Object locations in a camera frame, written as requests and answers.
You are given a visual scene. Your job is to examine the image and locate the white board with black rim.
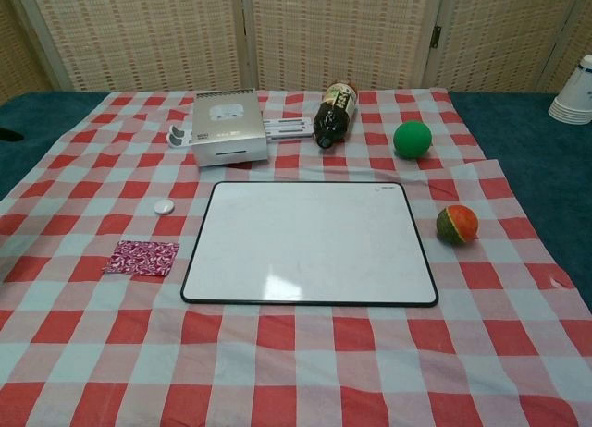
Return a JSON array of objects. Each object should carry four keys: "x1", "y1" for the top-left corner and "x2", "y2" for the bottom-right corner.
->
[{"x1": 180, "y1": 181, "x2": 439, "y2": 307}]

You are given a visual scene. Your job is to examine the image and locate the white folding stand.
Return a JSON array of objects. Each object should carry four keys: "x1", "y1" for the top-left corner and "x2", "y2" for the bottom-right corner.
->
[{"x1": 166, "y1": 116, "x2": 316, "y2": 150}]

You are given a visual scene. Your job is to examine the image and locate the dark brown drink bottle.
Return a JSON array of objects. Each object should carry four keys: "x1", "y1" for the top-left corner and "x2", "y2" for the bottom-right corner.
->
[{"x1": 313, "y1": 79, "x2": 360, "y2": 150}]

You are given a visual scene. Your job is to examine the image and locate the silver cardboard box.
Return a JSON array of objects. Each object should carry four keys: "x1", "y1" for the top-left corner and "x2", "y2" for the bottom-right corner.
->
[{"x1": 191, "y1": 87, "x2": 270, "y2": 168}]

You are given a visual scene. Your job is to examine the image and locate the green ball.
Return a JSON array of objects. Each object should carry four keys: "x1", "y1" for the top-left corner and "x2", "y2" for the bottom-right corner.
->
[{"x1": 392, "y1": 120, "x2": 433, "y2": 161}]

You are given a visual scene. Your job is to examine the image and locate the red white checkered tablecloth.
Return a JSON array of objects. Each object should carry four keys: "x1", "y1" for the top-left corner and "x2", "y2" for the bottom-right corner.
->
[{"x1": 0, "y1": 87, "x2": 592, "y2": 427}]

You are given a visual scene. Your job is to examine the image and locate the orange and green pumpkin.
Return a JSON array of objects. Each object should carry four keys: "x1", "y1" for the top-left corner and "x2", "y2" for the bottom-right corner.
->
[{"x1": 436, "y1": 203, "x2": 479, "y2": 247}]

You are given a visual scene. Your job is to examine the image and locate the woven folding screen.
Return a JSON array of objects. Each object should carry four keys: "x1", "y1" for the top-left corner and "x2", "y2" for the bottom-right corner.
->
[{"x1": 0, "y1": 0, "x2": 592, "y2": 96}]

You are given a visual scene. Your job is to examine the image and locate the teal table cover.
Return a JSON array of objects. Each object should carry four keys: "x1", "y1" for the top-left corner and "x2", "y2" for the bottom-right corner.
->
[{"x1": 0, "y1": 90, "x2": 592, "y2": 309}]

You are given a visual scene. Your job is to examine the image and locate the stack of white paper cups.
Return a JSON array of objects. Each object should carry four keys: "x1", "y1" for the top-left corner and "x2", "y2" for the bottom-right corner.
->
[{"x1": 548, "y1": 55, "x2": 592, "y2": 126}]

